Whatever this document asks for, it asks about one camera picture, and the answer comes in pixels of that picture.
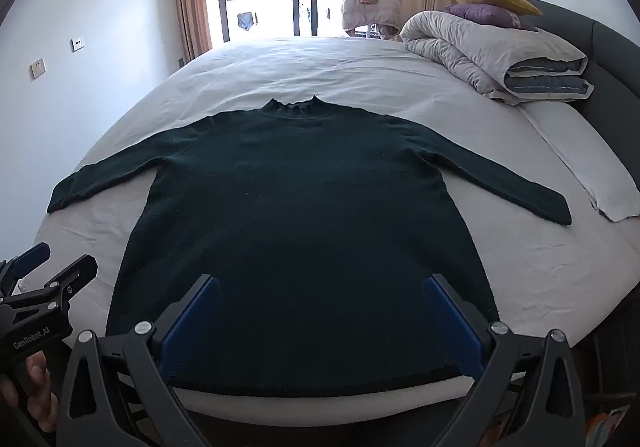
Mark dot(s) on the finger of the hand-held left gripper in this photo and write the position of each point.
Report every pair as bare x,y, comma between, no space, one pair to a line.
35,254
75,272

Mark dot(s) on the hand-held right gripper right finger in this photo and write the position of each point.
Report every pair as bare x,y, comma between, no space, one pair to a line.
450,322

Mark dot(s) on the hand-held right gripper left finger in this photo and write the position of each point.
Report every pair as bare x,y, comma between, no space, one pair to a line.
192,327

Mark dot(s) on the dark green sweater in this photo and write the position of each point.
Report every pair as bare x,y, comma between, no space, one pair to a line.
300,227

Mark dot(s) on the person's left hand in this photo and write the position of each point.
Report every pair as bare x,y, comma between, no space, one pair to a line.
37,387

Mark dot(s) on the colourful printed thing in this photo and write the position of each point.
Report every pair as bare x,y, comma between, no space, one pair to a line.
607,424

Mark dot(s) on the flat white pillow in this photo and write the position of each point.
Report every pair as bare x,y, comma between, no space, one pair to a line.
590,152

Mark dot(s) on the folded grey duvet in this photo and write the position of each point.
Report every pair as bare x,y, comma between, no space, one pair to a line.
475,47

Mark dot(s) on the bed with white sheet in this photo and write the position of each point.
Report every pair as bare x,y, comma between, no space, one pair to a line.
325,67

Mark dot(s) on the small blue hanging cloth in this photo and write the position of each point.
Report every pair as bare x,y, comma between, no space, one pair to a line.
245,21

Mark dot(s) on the purple pillow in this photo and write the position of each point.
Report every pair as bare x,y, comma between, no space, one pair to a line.
482,13

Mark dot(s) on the dark grey bed headboard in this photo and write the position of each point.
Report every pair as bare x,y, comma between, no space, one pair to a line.
615,57

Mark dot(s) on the white puffer vest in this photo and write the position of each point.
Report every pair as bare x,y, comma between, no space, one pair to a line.
360,12

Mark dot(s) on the beige wall socket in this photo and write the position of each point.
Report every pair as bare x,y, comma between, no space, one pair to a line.
37,68

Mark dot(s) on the white wall socket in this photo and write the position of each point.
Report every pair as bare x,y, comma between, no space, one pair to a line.
77,44

